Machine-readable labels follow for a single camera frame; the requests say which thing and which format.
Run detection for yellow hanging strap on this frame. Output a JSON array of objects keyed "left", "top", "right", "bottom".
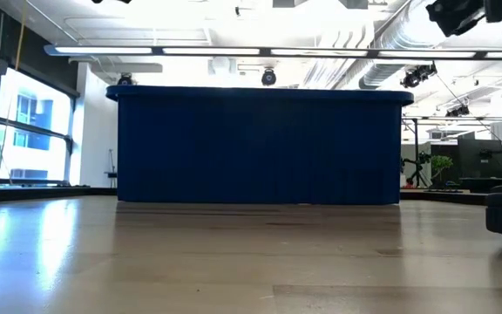
[{"left": 0, "top": 0, "right": 28, "bottom": 175}]

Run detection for green potted plant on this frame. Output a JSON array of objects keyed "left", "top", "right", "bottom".
[{"left": 429, "top": 154, "right": 455, "bottom": 185}]

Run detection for large glass window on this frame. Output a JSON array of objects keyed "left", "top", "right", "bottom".
[{"left": 0, "top": 65, "right": 80, "bottom": 188}]

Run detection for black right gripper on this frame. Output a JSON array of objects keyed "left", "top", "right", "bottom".
[{"left": 425, "top": 0, "right": 485, "bottom": 38}]

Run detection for thin black stand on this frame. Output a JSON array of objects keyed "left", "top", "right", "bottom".
[{"left": 105, "top": 147, "right": 119, "bottom": 189}]

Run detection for thin black pole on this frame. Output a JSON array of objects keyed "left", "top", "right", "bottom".
[{"left": 413, "top": 117, "right": 421, "bottom": 188}]

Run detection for silver ventilation duct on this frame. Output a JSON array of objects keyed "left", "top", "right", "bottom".
[{"left": 302, "top": 0, "right": 438, "bottom": 91}]

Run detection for long linear ceiling light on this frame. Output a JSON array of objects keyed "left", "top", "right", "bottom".
[
  {"left": 44, "top": 43, "right": 502, "bottom": 61},
  {"left": 401, "top": 114, "right": 502, "bottom": 123}
]

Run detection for blue plastic bin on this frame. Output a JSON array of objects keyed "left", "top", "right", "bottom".
[{"left": 105, "top": 85, "right": 415, "bottom": 206}]

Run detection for black background table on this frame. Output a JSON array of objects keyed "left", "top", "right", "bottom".
[{"left": 458, "top": 176, "right": 502, "bottom": 193}]

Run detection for black partition panel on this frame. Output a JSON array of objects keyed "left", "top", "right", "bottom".
[{"left": 429, "top": 138, "right": 502, "bottom": 180}]

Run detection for black track spotlights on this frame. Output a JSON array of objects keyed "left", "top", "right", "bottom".
[
  {"left": 445, "top": 104, "right": 471, "bottom": 118},
  {"left": 400, "top": 62, "right": 438, "bottom": 89}
]

